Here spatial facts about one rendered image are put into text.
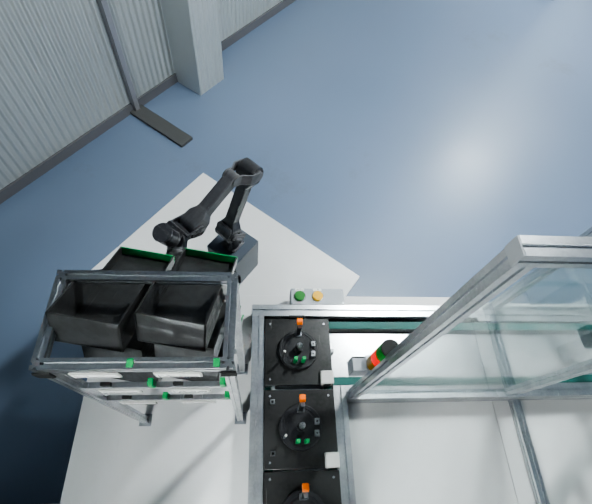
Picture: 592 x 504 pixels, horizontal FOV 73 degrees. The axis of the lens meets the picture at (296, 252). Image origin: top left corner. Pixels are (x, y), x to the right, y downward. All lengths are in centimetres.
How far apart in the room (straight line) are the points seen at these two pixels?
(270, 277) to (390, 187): 177
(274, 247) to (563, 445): 134
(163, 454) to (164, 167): 220
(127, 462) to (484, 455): 123
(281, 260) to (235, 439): 72
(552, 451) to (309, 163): 238
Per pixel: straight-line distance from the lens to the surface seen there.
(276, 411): 143
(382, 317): 161
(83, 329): 82
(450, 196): 338
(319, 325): 151
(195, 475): 154
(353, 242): 286
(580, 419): 197
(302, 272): 172
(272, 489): 142
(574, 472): 191
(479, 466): 172
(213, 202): 122
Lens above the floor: 239
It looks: 60 degrees down
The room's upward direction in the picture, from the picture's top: 11 degrees clockwise
